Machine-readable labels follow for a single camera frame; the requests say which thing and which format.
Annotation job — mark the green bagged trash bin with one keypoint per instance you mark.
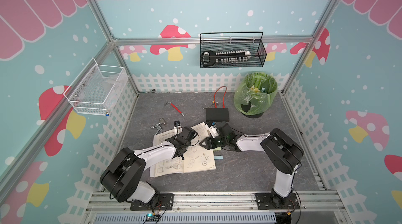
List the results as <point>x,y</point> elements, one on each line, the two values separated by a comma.
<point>255,95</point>

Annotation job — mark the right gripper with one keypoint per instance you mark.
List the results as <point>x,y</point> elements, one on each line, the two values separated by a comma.
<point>209,143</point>

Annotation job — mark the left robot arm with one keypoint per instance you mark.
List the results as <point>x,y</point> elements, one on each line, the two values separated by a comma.
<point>122,178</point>

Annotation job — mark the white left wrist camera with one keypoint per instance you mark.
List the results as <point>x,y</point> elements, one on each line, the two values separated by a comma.
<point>177,127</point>

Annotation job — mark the white wire wall basket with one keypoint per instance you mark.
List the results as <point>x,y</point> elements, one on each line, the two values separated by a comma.
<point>97,90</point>

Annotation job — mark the sketch drawing book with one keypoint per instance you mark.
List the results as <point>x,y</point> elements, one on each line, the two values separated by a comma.
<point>196,158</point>

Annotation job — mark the black flat box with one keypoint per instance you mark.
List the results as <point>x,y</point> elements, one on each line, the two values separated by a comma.
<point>217,115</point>

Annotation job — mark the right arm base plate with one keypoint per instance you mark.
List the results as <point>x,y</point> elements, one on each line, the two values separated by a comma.
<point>273,201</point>

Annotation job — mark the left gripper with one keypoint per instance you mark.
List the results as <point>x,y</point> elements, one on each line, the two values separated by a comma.
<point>189,144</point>

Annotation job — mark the small metal clamp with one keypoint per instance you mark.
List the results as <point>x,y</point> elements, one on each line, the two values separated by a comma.
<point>158,126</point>

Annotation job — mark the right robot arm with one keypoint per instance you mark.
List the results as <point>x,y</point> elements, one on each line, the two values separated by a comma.
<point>285,154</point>

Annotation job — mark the red handled tool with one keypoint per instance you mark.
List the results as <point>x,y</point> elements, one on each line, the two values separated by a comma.
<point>175,107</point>

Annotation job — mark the black socket bit holder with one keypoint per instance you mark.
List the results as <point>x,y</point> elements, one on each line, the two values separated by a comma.
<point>211,58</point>

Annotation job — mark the black wire wall basket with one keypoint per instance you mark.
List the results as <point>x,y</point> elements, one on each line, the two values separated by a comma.
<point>232,49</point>

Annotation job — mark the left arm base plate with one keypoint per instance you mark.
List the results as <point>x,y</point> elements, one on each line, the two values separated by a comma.
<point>160,201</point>

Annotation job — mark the green circuit board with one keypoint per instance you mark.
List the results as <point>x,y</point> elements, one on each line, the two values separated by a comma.
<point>152,217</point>

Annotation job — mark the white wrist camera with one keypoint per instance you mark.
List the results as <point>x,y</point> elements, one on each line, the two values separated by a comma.
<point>177,127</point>
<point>212,129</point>

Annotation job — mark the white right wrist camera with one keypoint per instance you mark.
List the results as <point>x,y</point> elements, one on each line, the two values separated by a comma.
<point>212,129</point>

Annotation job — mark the grey slotted cable duct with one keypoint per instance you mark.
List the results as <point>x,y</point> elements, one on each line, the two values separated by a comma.
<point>190,218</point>

